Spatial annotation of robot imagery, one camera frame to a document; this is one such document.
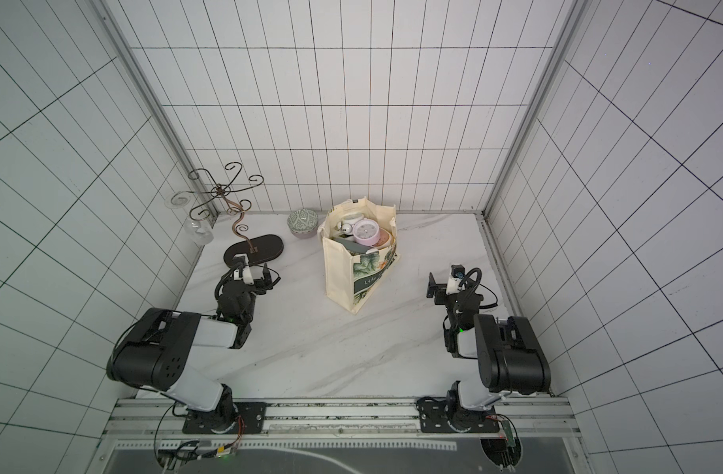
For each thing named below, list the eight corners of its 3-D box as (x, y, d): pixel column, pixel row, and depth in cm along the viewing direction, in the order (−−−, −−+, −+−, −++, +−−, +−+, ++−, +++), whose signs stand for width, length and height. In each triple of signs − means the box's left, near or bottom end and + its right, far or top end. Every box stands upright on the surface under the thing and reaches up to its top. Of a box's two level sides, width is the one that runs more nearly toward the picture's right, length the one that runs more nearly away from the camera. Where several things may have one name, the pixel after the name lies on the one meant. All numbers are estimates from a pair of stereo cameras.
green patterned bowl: (287, 239, 111) (284, 229, 107) (292, 218, 118) (289, 208, 114) (316, 239, 111) (314, 229, 107) (319, 219, 118) (317, 208, 114)
